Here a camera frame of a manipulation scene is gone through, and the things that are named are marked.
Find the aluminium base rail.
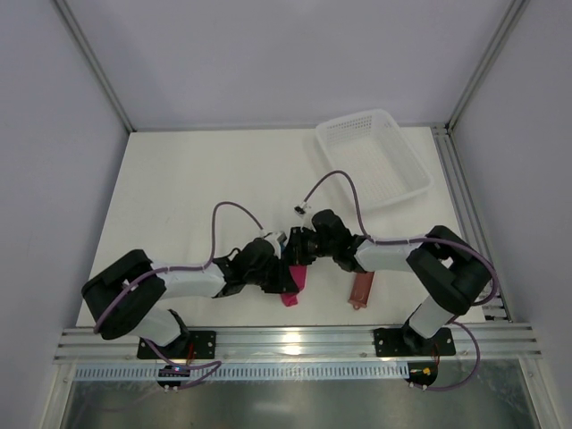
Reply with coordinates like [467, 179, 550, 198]
[54, 323, 543, 364]

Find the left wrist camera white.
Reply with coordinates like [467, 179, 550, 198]
[260, 230, 288, 259]

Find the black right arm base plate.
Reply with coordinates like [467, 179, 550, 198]
[373, 327, 456, 358]

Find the right aluminium frame post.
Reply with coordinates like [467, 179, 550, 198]
[446, 0, 530, 133]

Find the right controller board black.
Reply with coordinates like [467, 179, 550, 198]
[406, 366, 438, 390]

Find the brown utensil tray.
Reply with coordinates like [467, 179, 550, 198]
[348, 272, 374, 310]

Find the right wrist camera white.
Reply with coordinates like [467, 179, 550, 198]
[294, 201, 310, 218]

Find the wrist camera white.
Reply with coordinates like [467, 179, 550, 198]
[294, 201, 310, 218]
[260, 230, 288, 259]

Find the pink paper napkin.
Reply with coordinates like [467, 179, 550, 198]
[281, 265, 307, 307]

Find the white plastic basket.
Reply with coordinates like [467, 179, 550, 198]
[315, 109, 433, 211]

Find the right side aluminium rail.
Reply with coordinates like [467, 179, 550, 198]
[432, 124, 512, 323]

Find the white slotted cable duct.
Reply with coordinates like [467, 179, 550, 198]
[73, 361, 408, 382]

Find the controller board black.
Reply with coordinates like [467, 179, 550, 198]
[156, 365, 190, 392]
[406, 366, 438, 390]

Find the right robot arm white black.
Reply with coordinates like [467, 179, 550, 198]
[284, 209, 494, 358]

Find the left aluminium frame post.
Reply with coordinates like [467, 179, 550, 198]
[51, 0, 136, 134]

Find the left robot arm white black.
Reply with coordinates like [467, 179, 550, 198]
[81, 237, 301, 353]

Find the aluminium frame post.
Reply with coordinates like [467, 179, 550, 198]
[446, 0, 530, 133]
[51, 0, 136, 134]

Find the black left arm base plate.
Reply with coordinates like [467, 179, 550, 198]
[137, 330, 216, 360]

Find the left controller board black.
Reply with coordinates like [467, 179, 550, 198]
[156, 365, 190, 392]

